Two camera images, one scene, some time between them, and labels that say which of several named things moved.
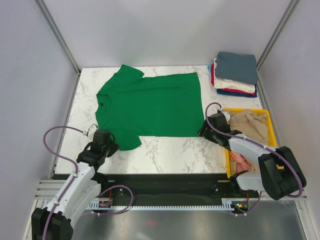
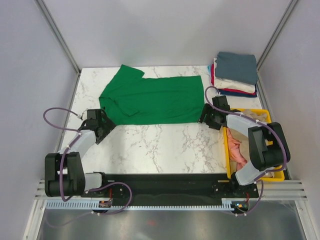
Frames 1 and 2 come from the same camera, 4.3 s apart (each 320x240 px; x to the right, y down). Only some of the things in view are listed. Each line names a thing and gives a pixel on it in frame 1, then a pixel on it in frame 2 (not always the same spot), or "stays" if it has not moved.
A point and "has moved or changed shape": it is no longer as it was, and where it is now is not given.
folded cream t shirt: x=223 y=83 stays
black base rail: x=170 y=189 stays
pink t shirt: x=243 y=165 stays
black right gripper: x=206 y=134 -> x=206 y=108
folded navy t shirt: x=221 y=92 stays
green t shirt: x=131 y=106 has moved or changed shape
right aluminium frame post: x=263 y=57 stays
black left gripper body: x=110 y=149 -> x=101 y=124
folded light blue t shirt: x=209 y=68 stays
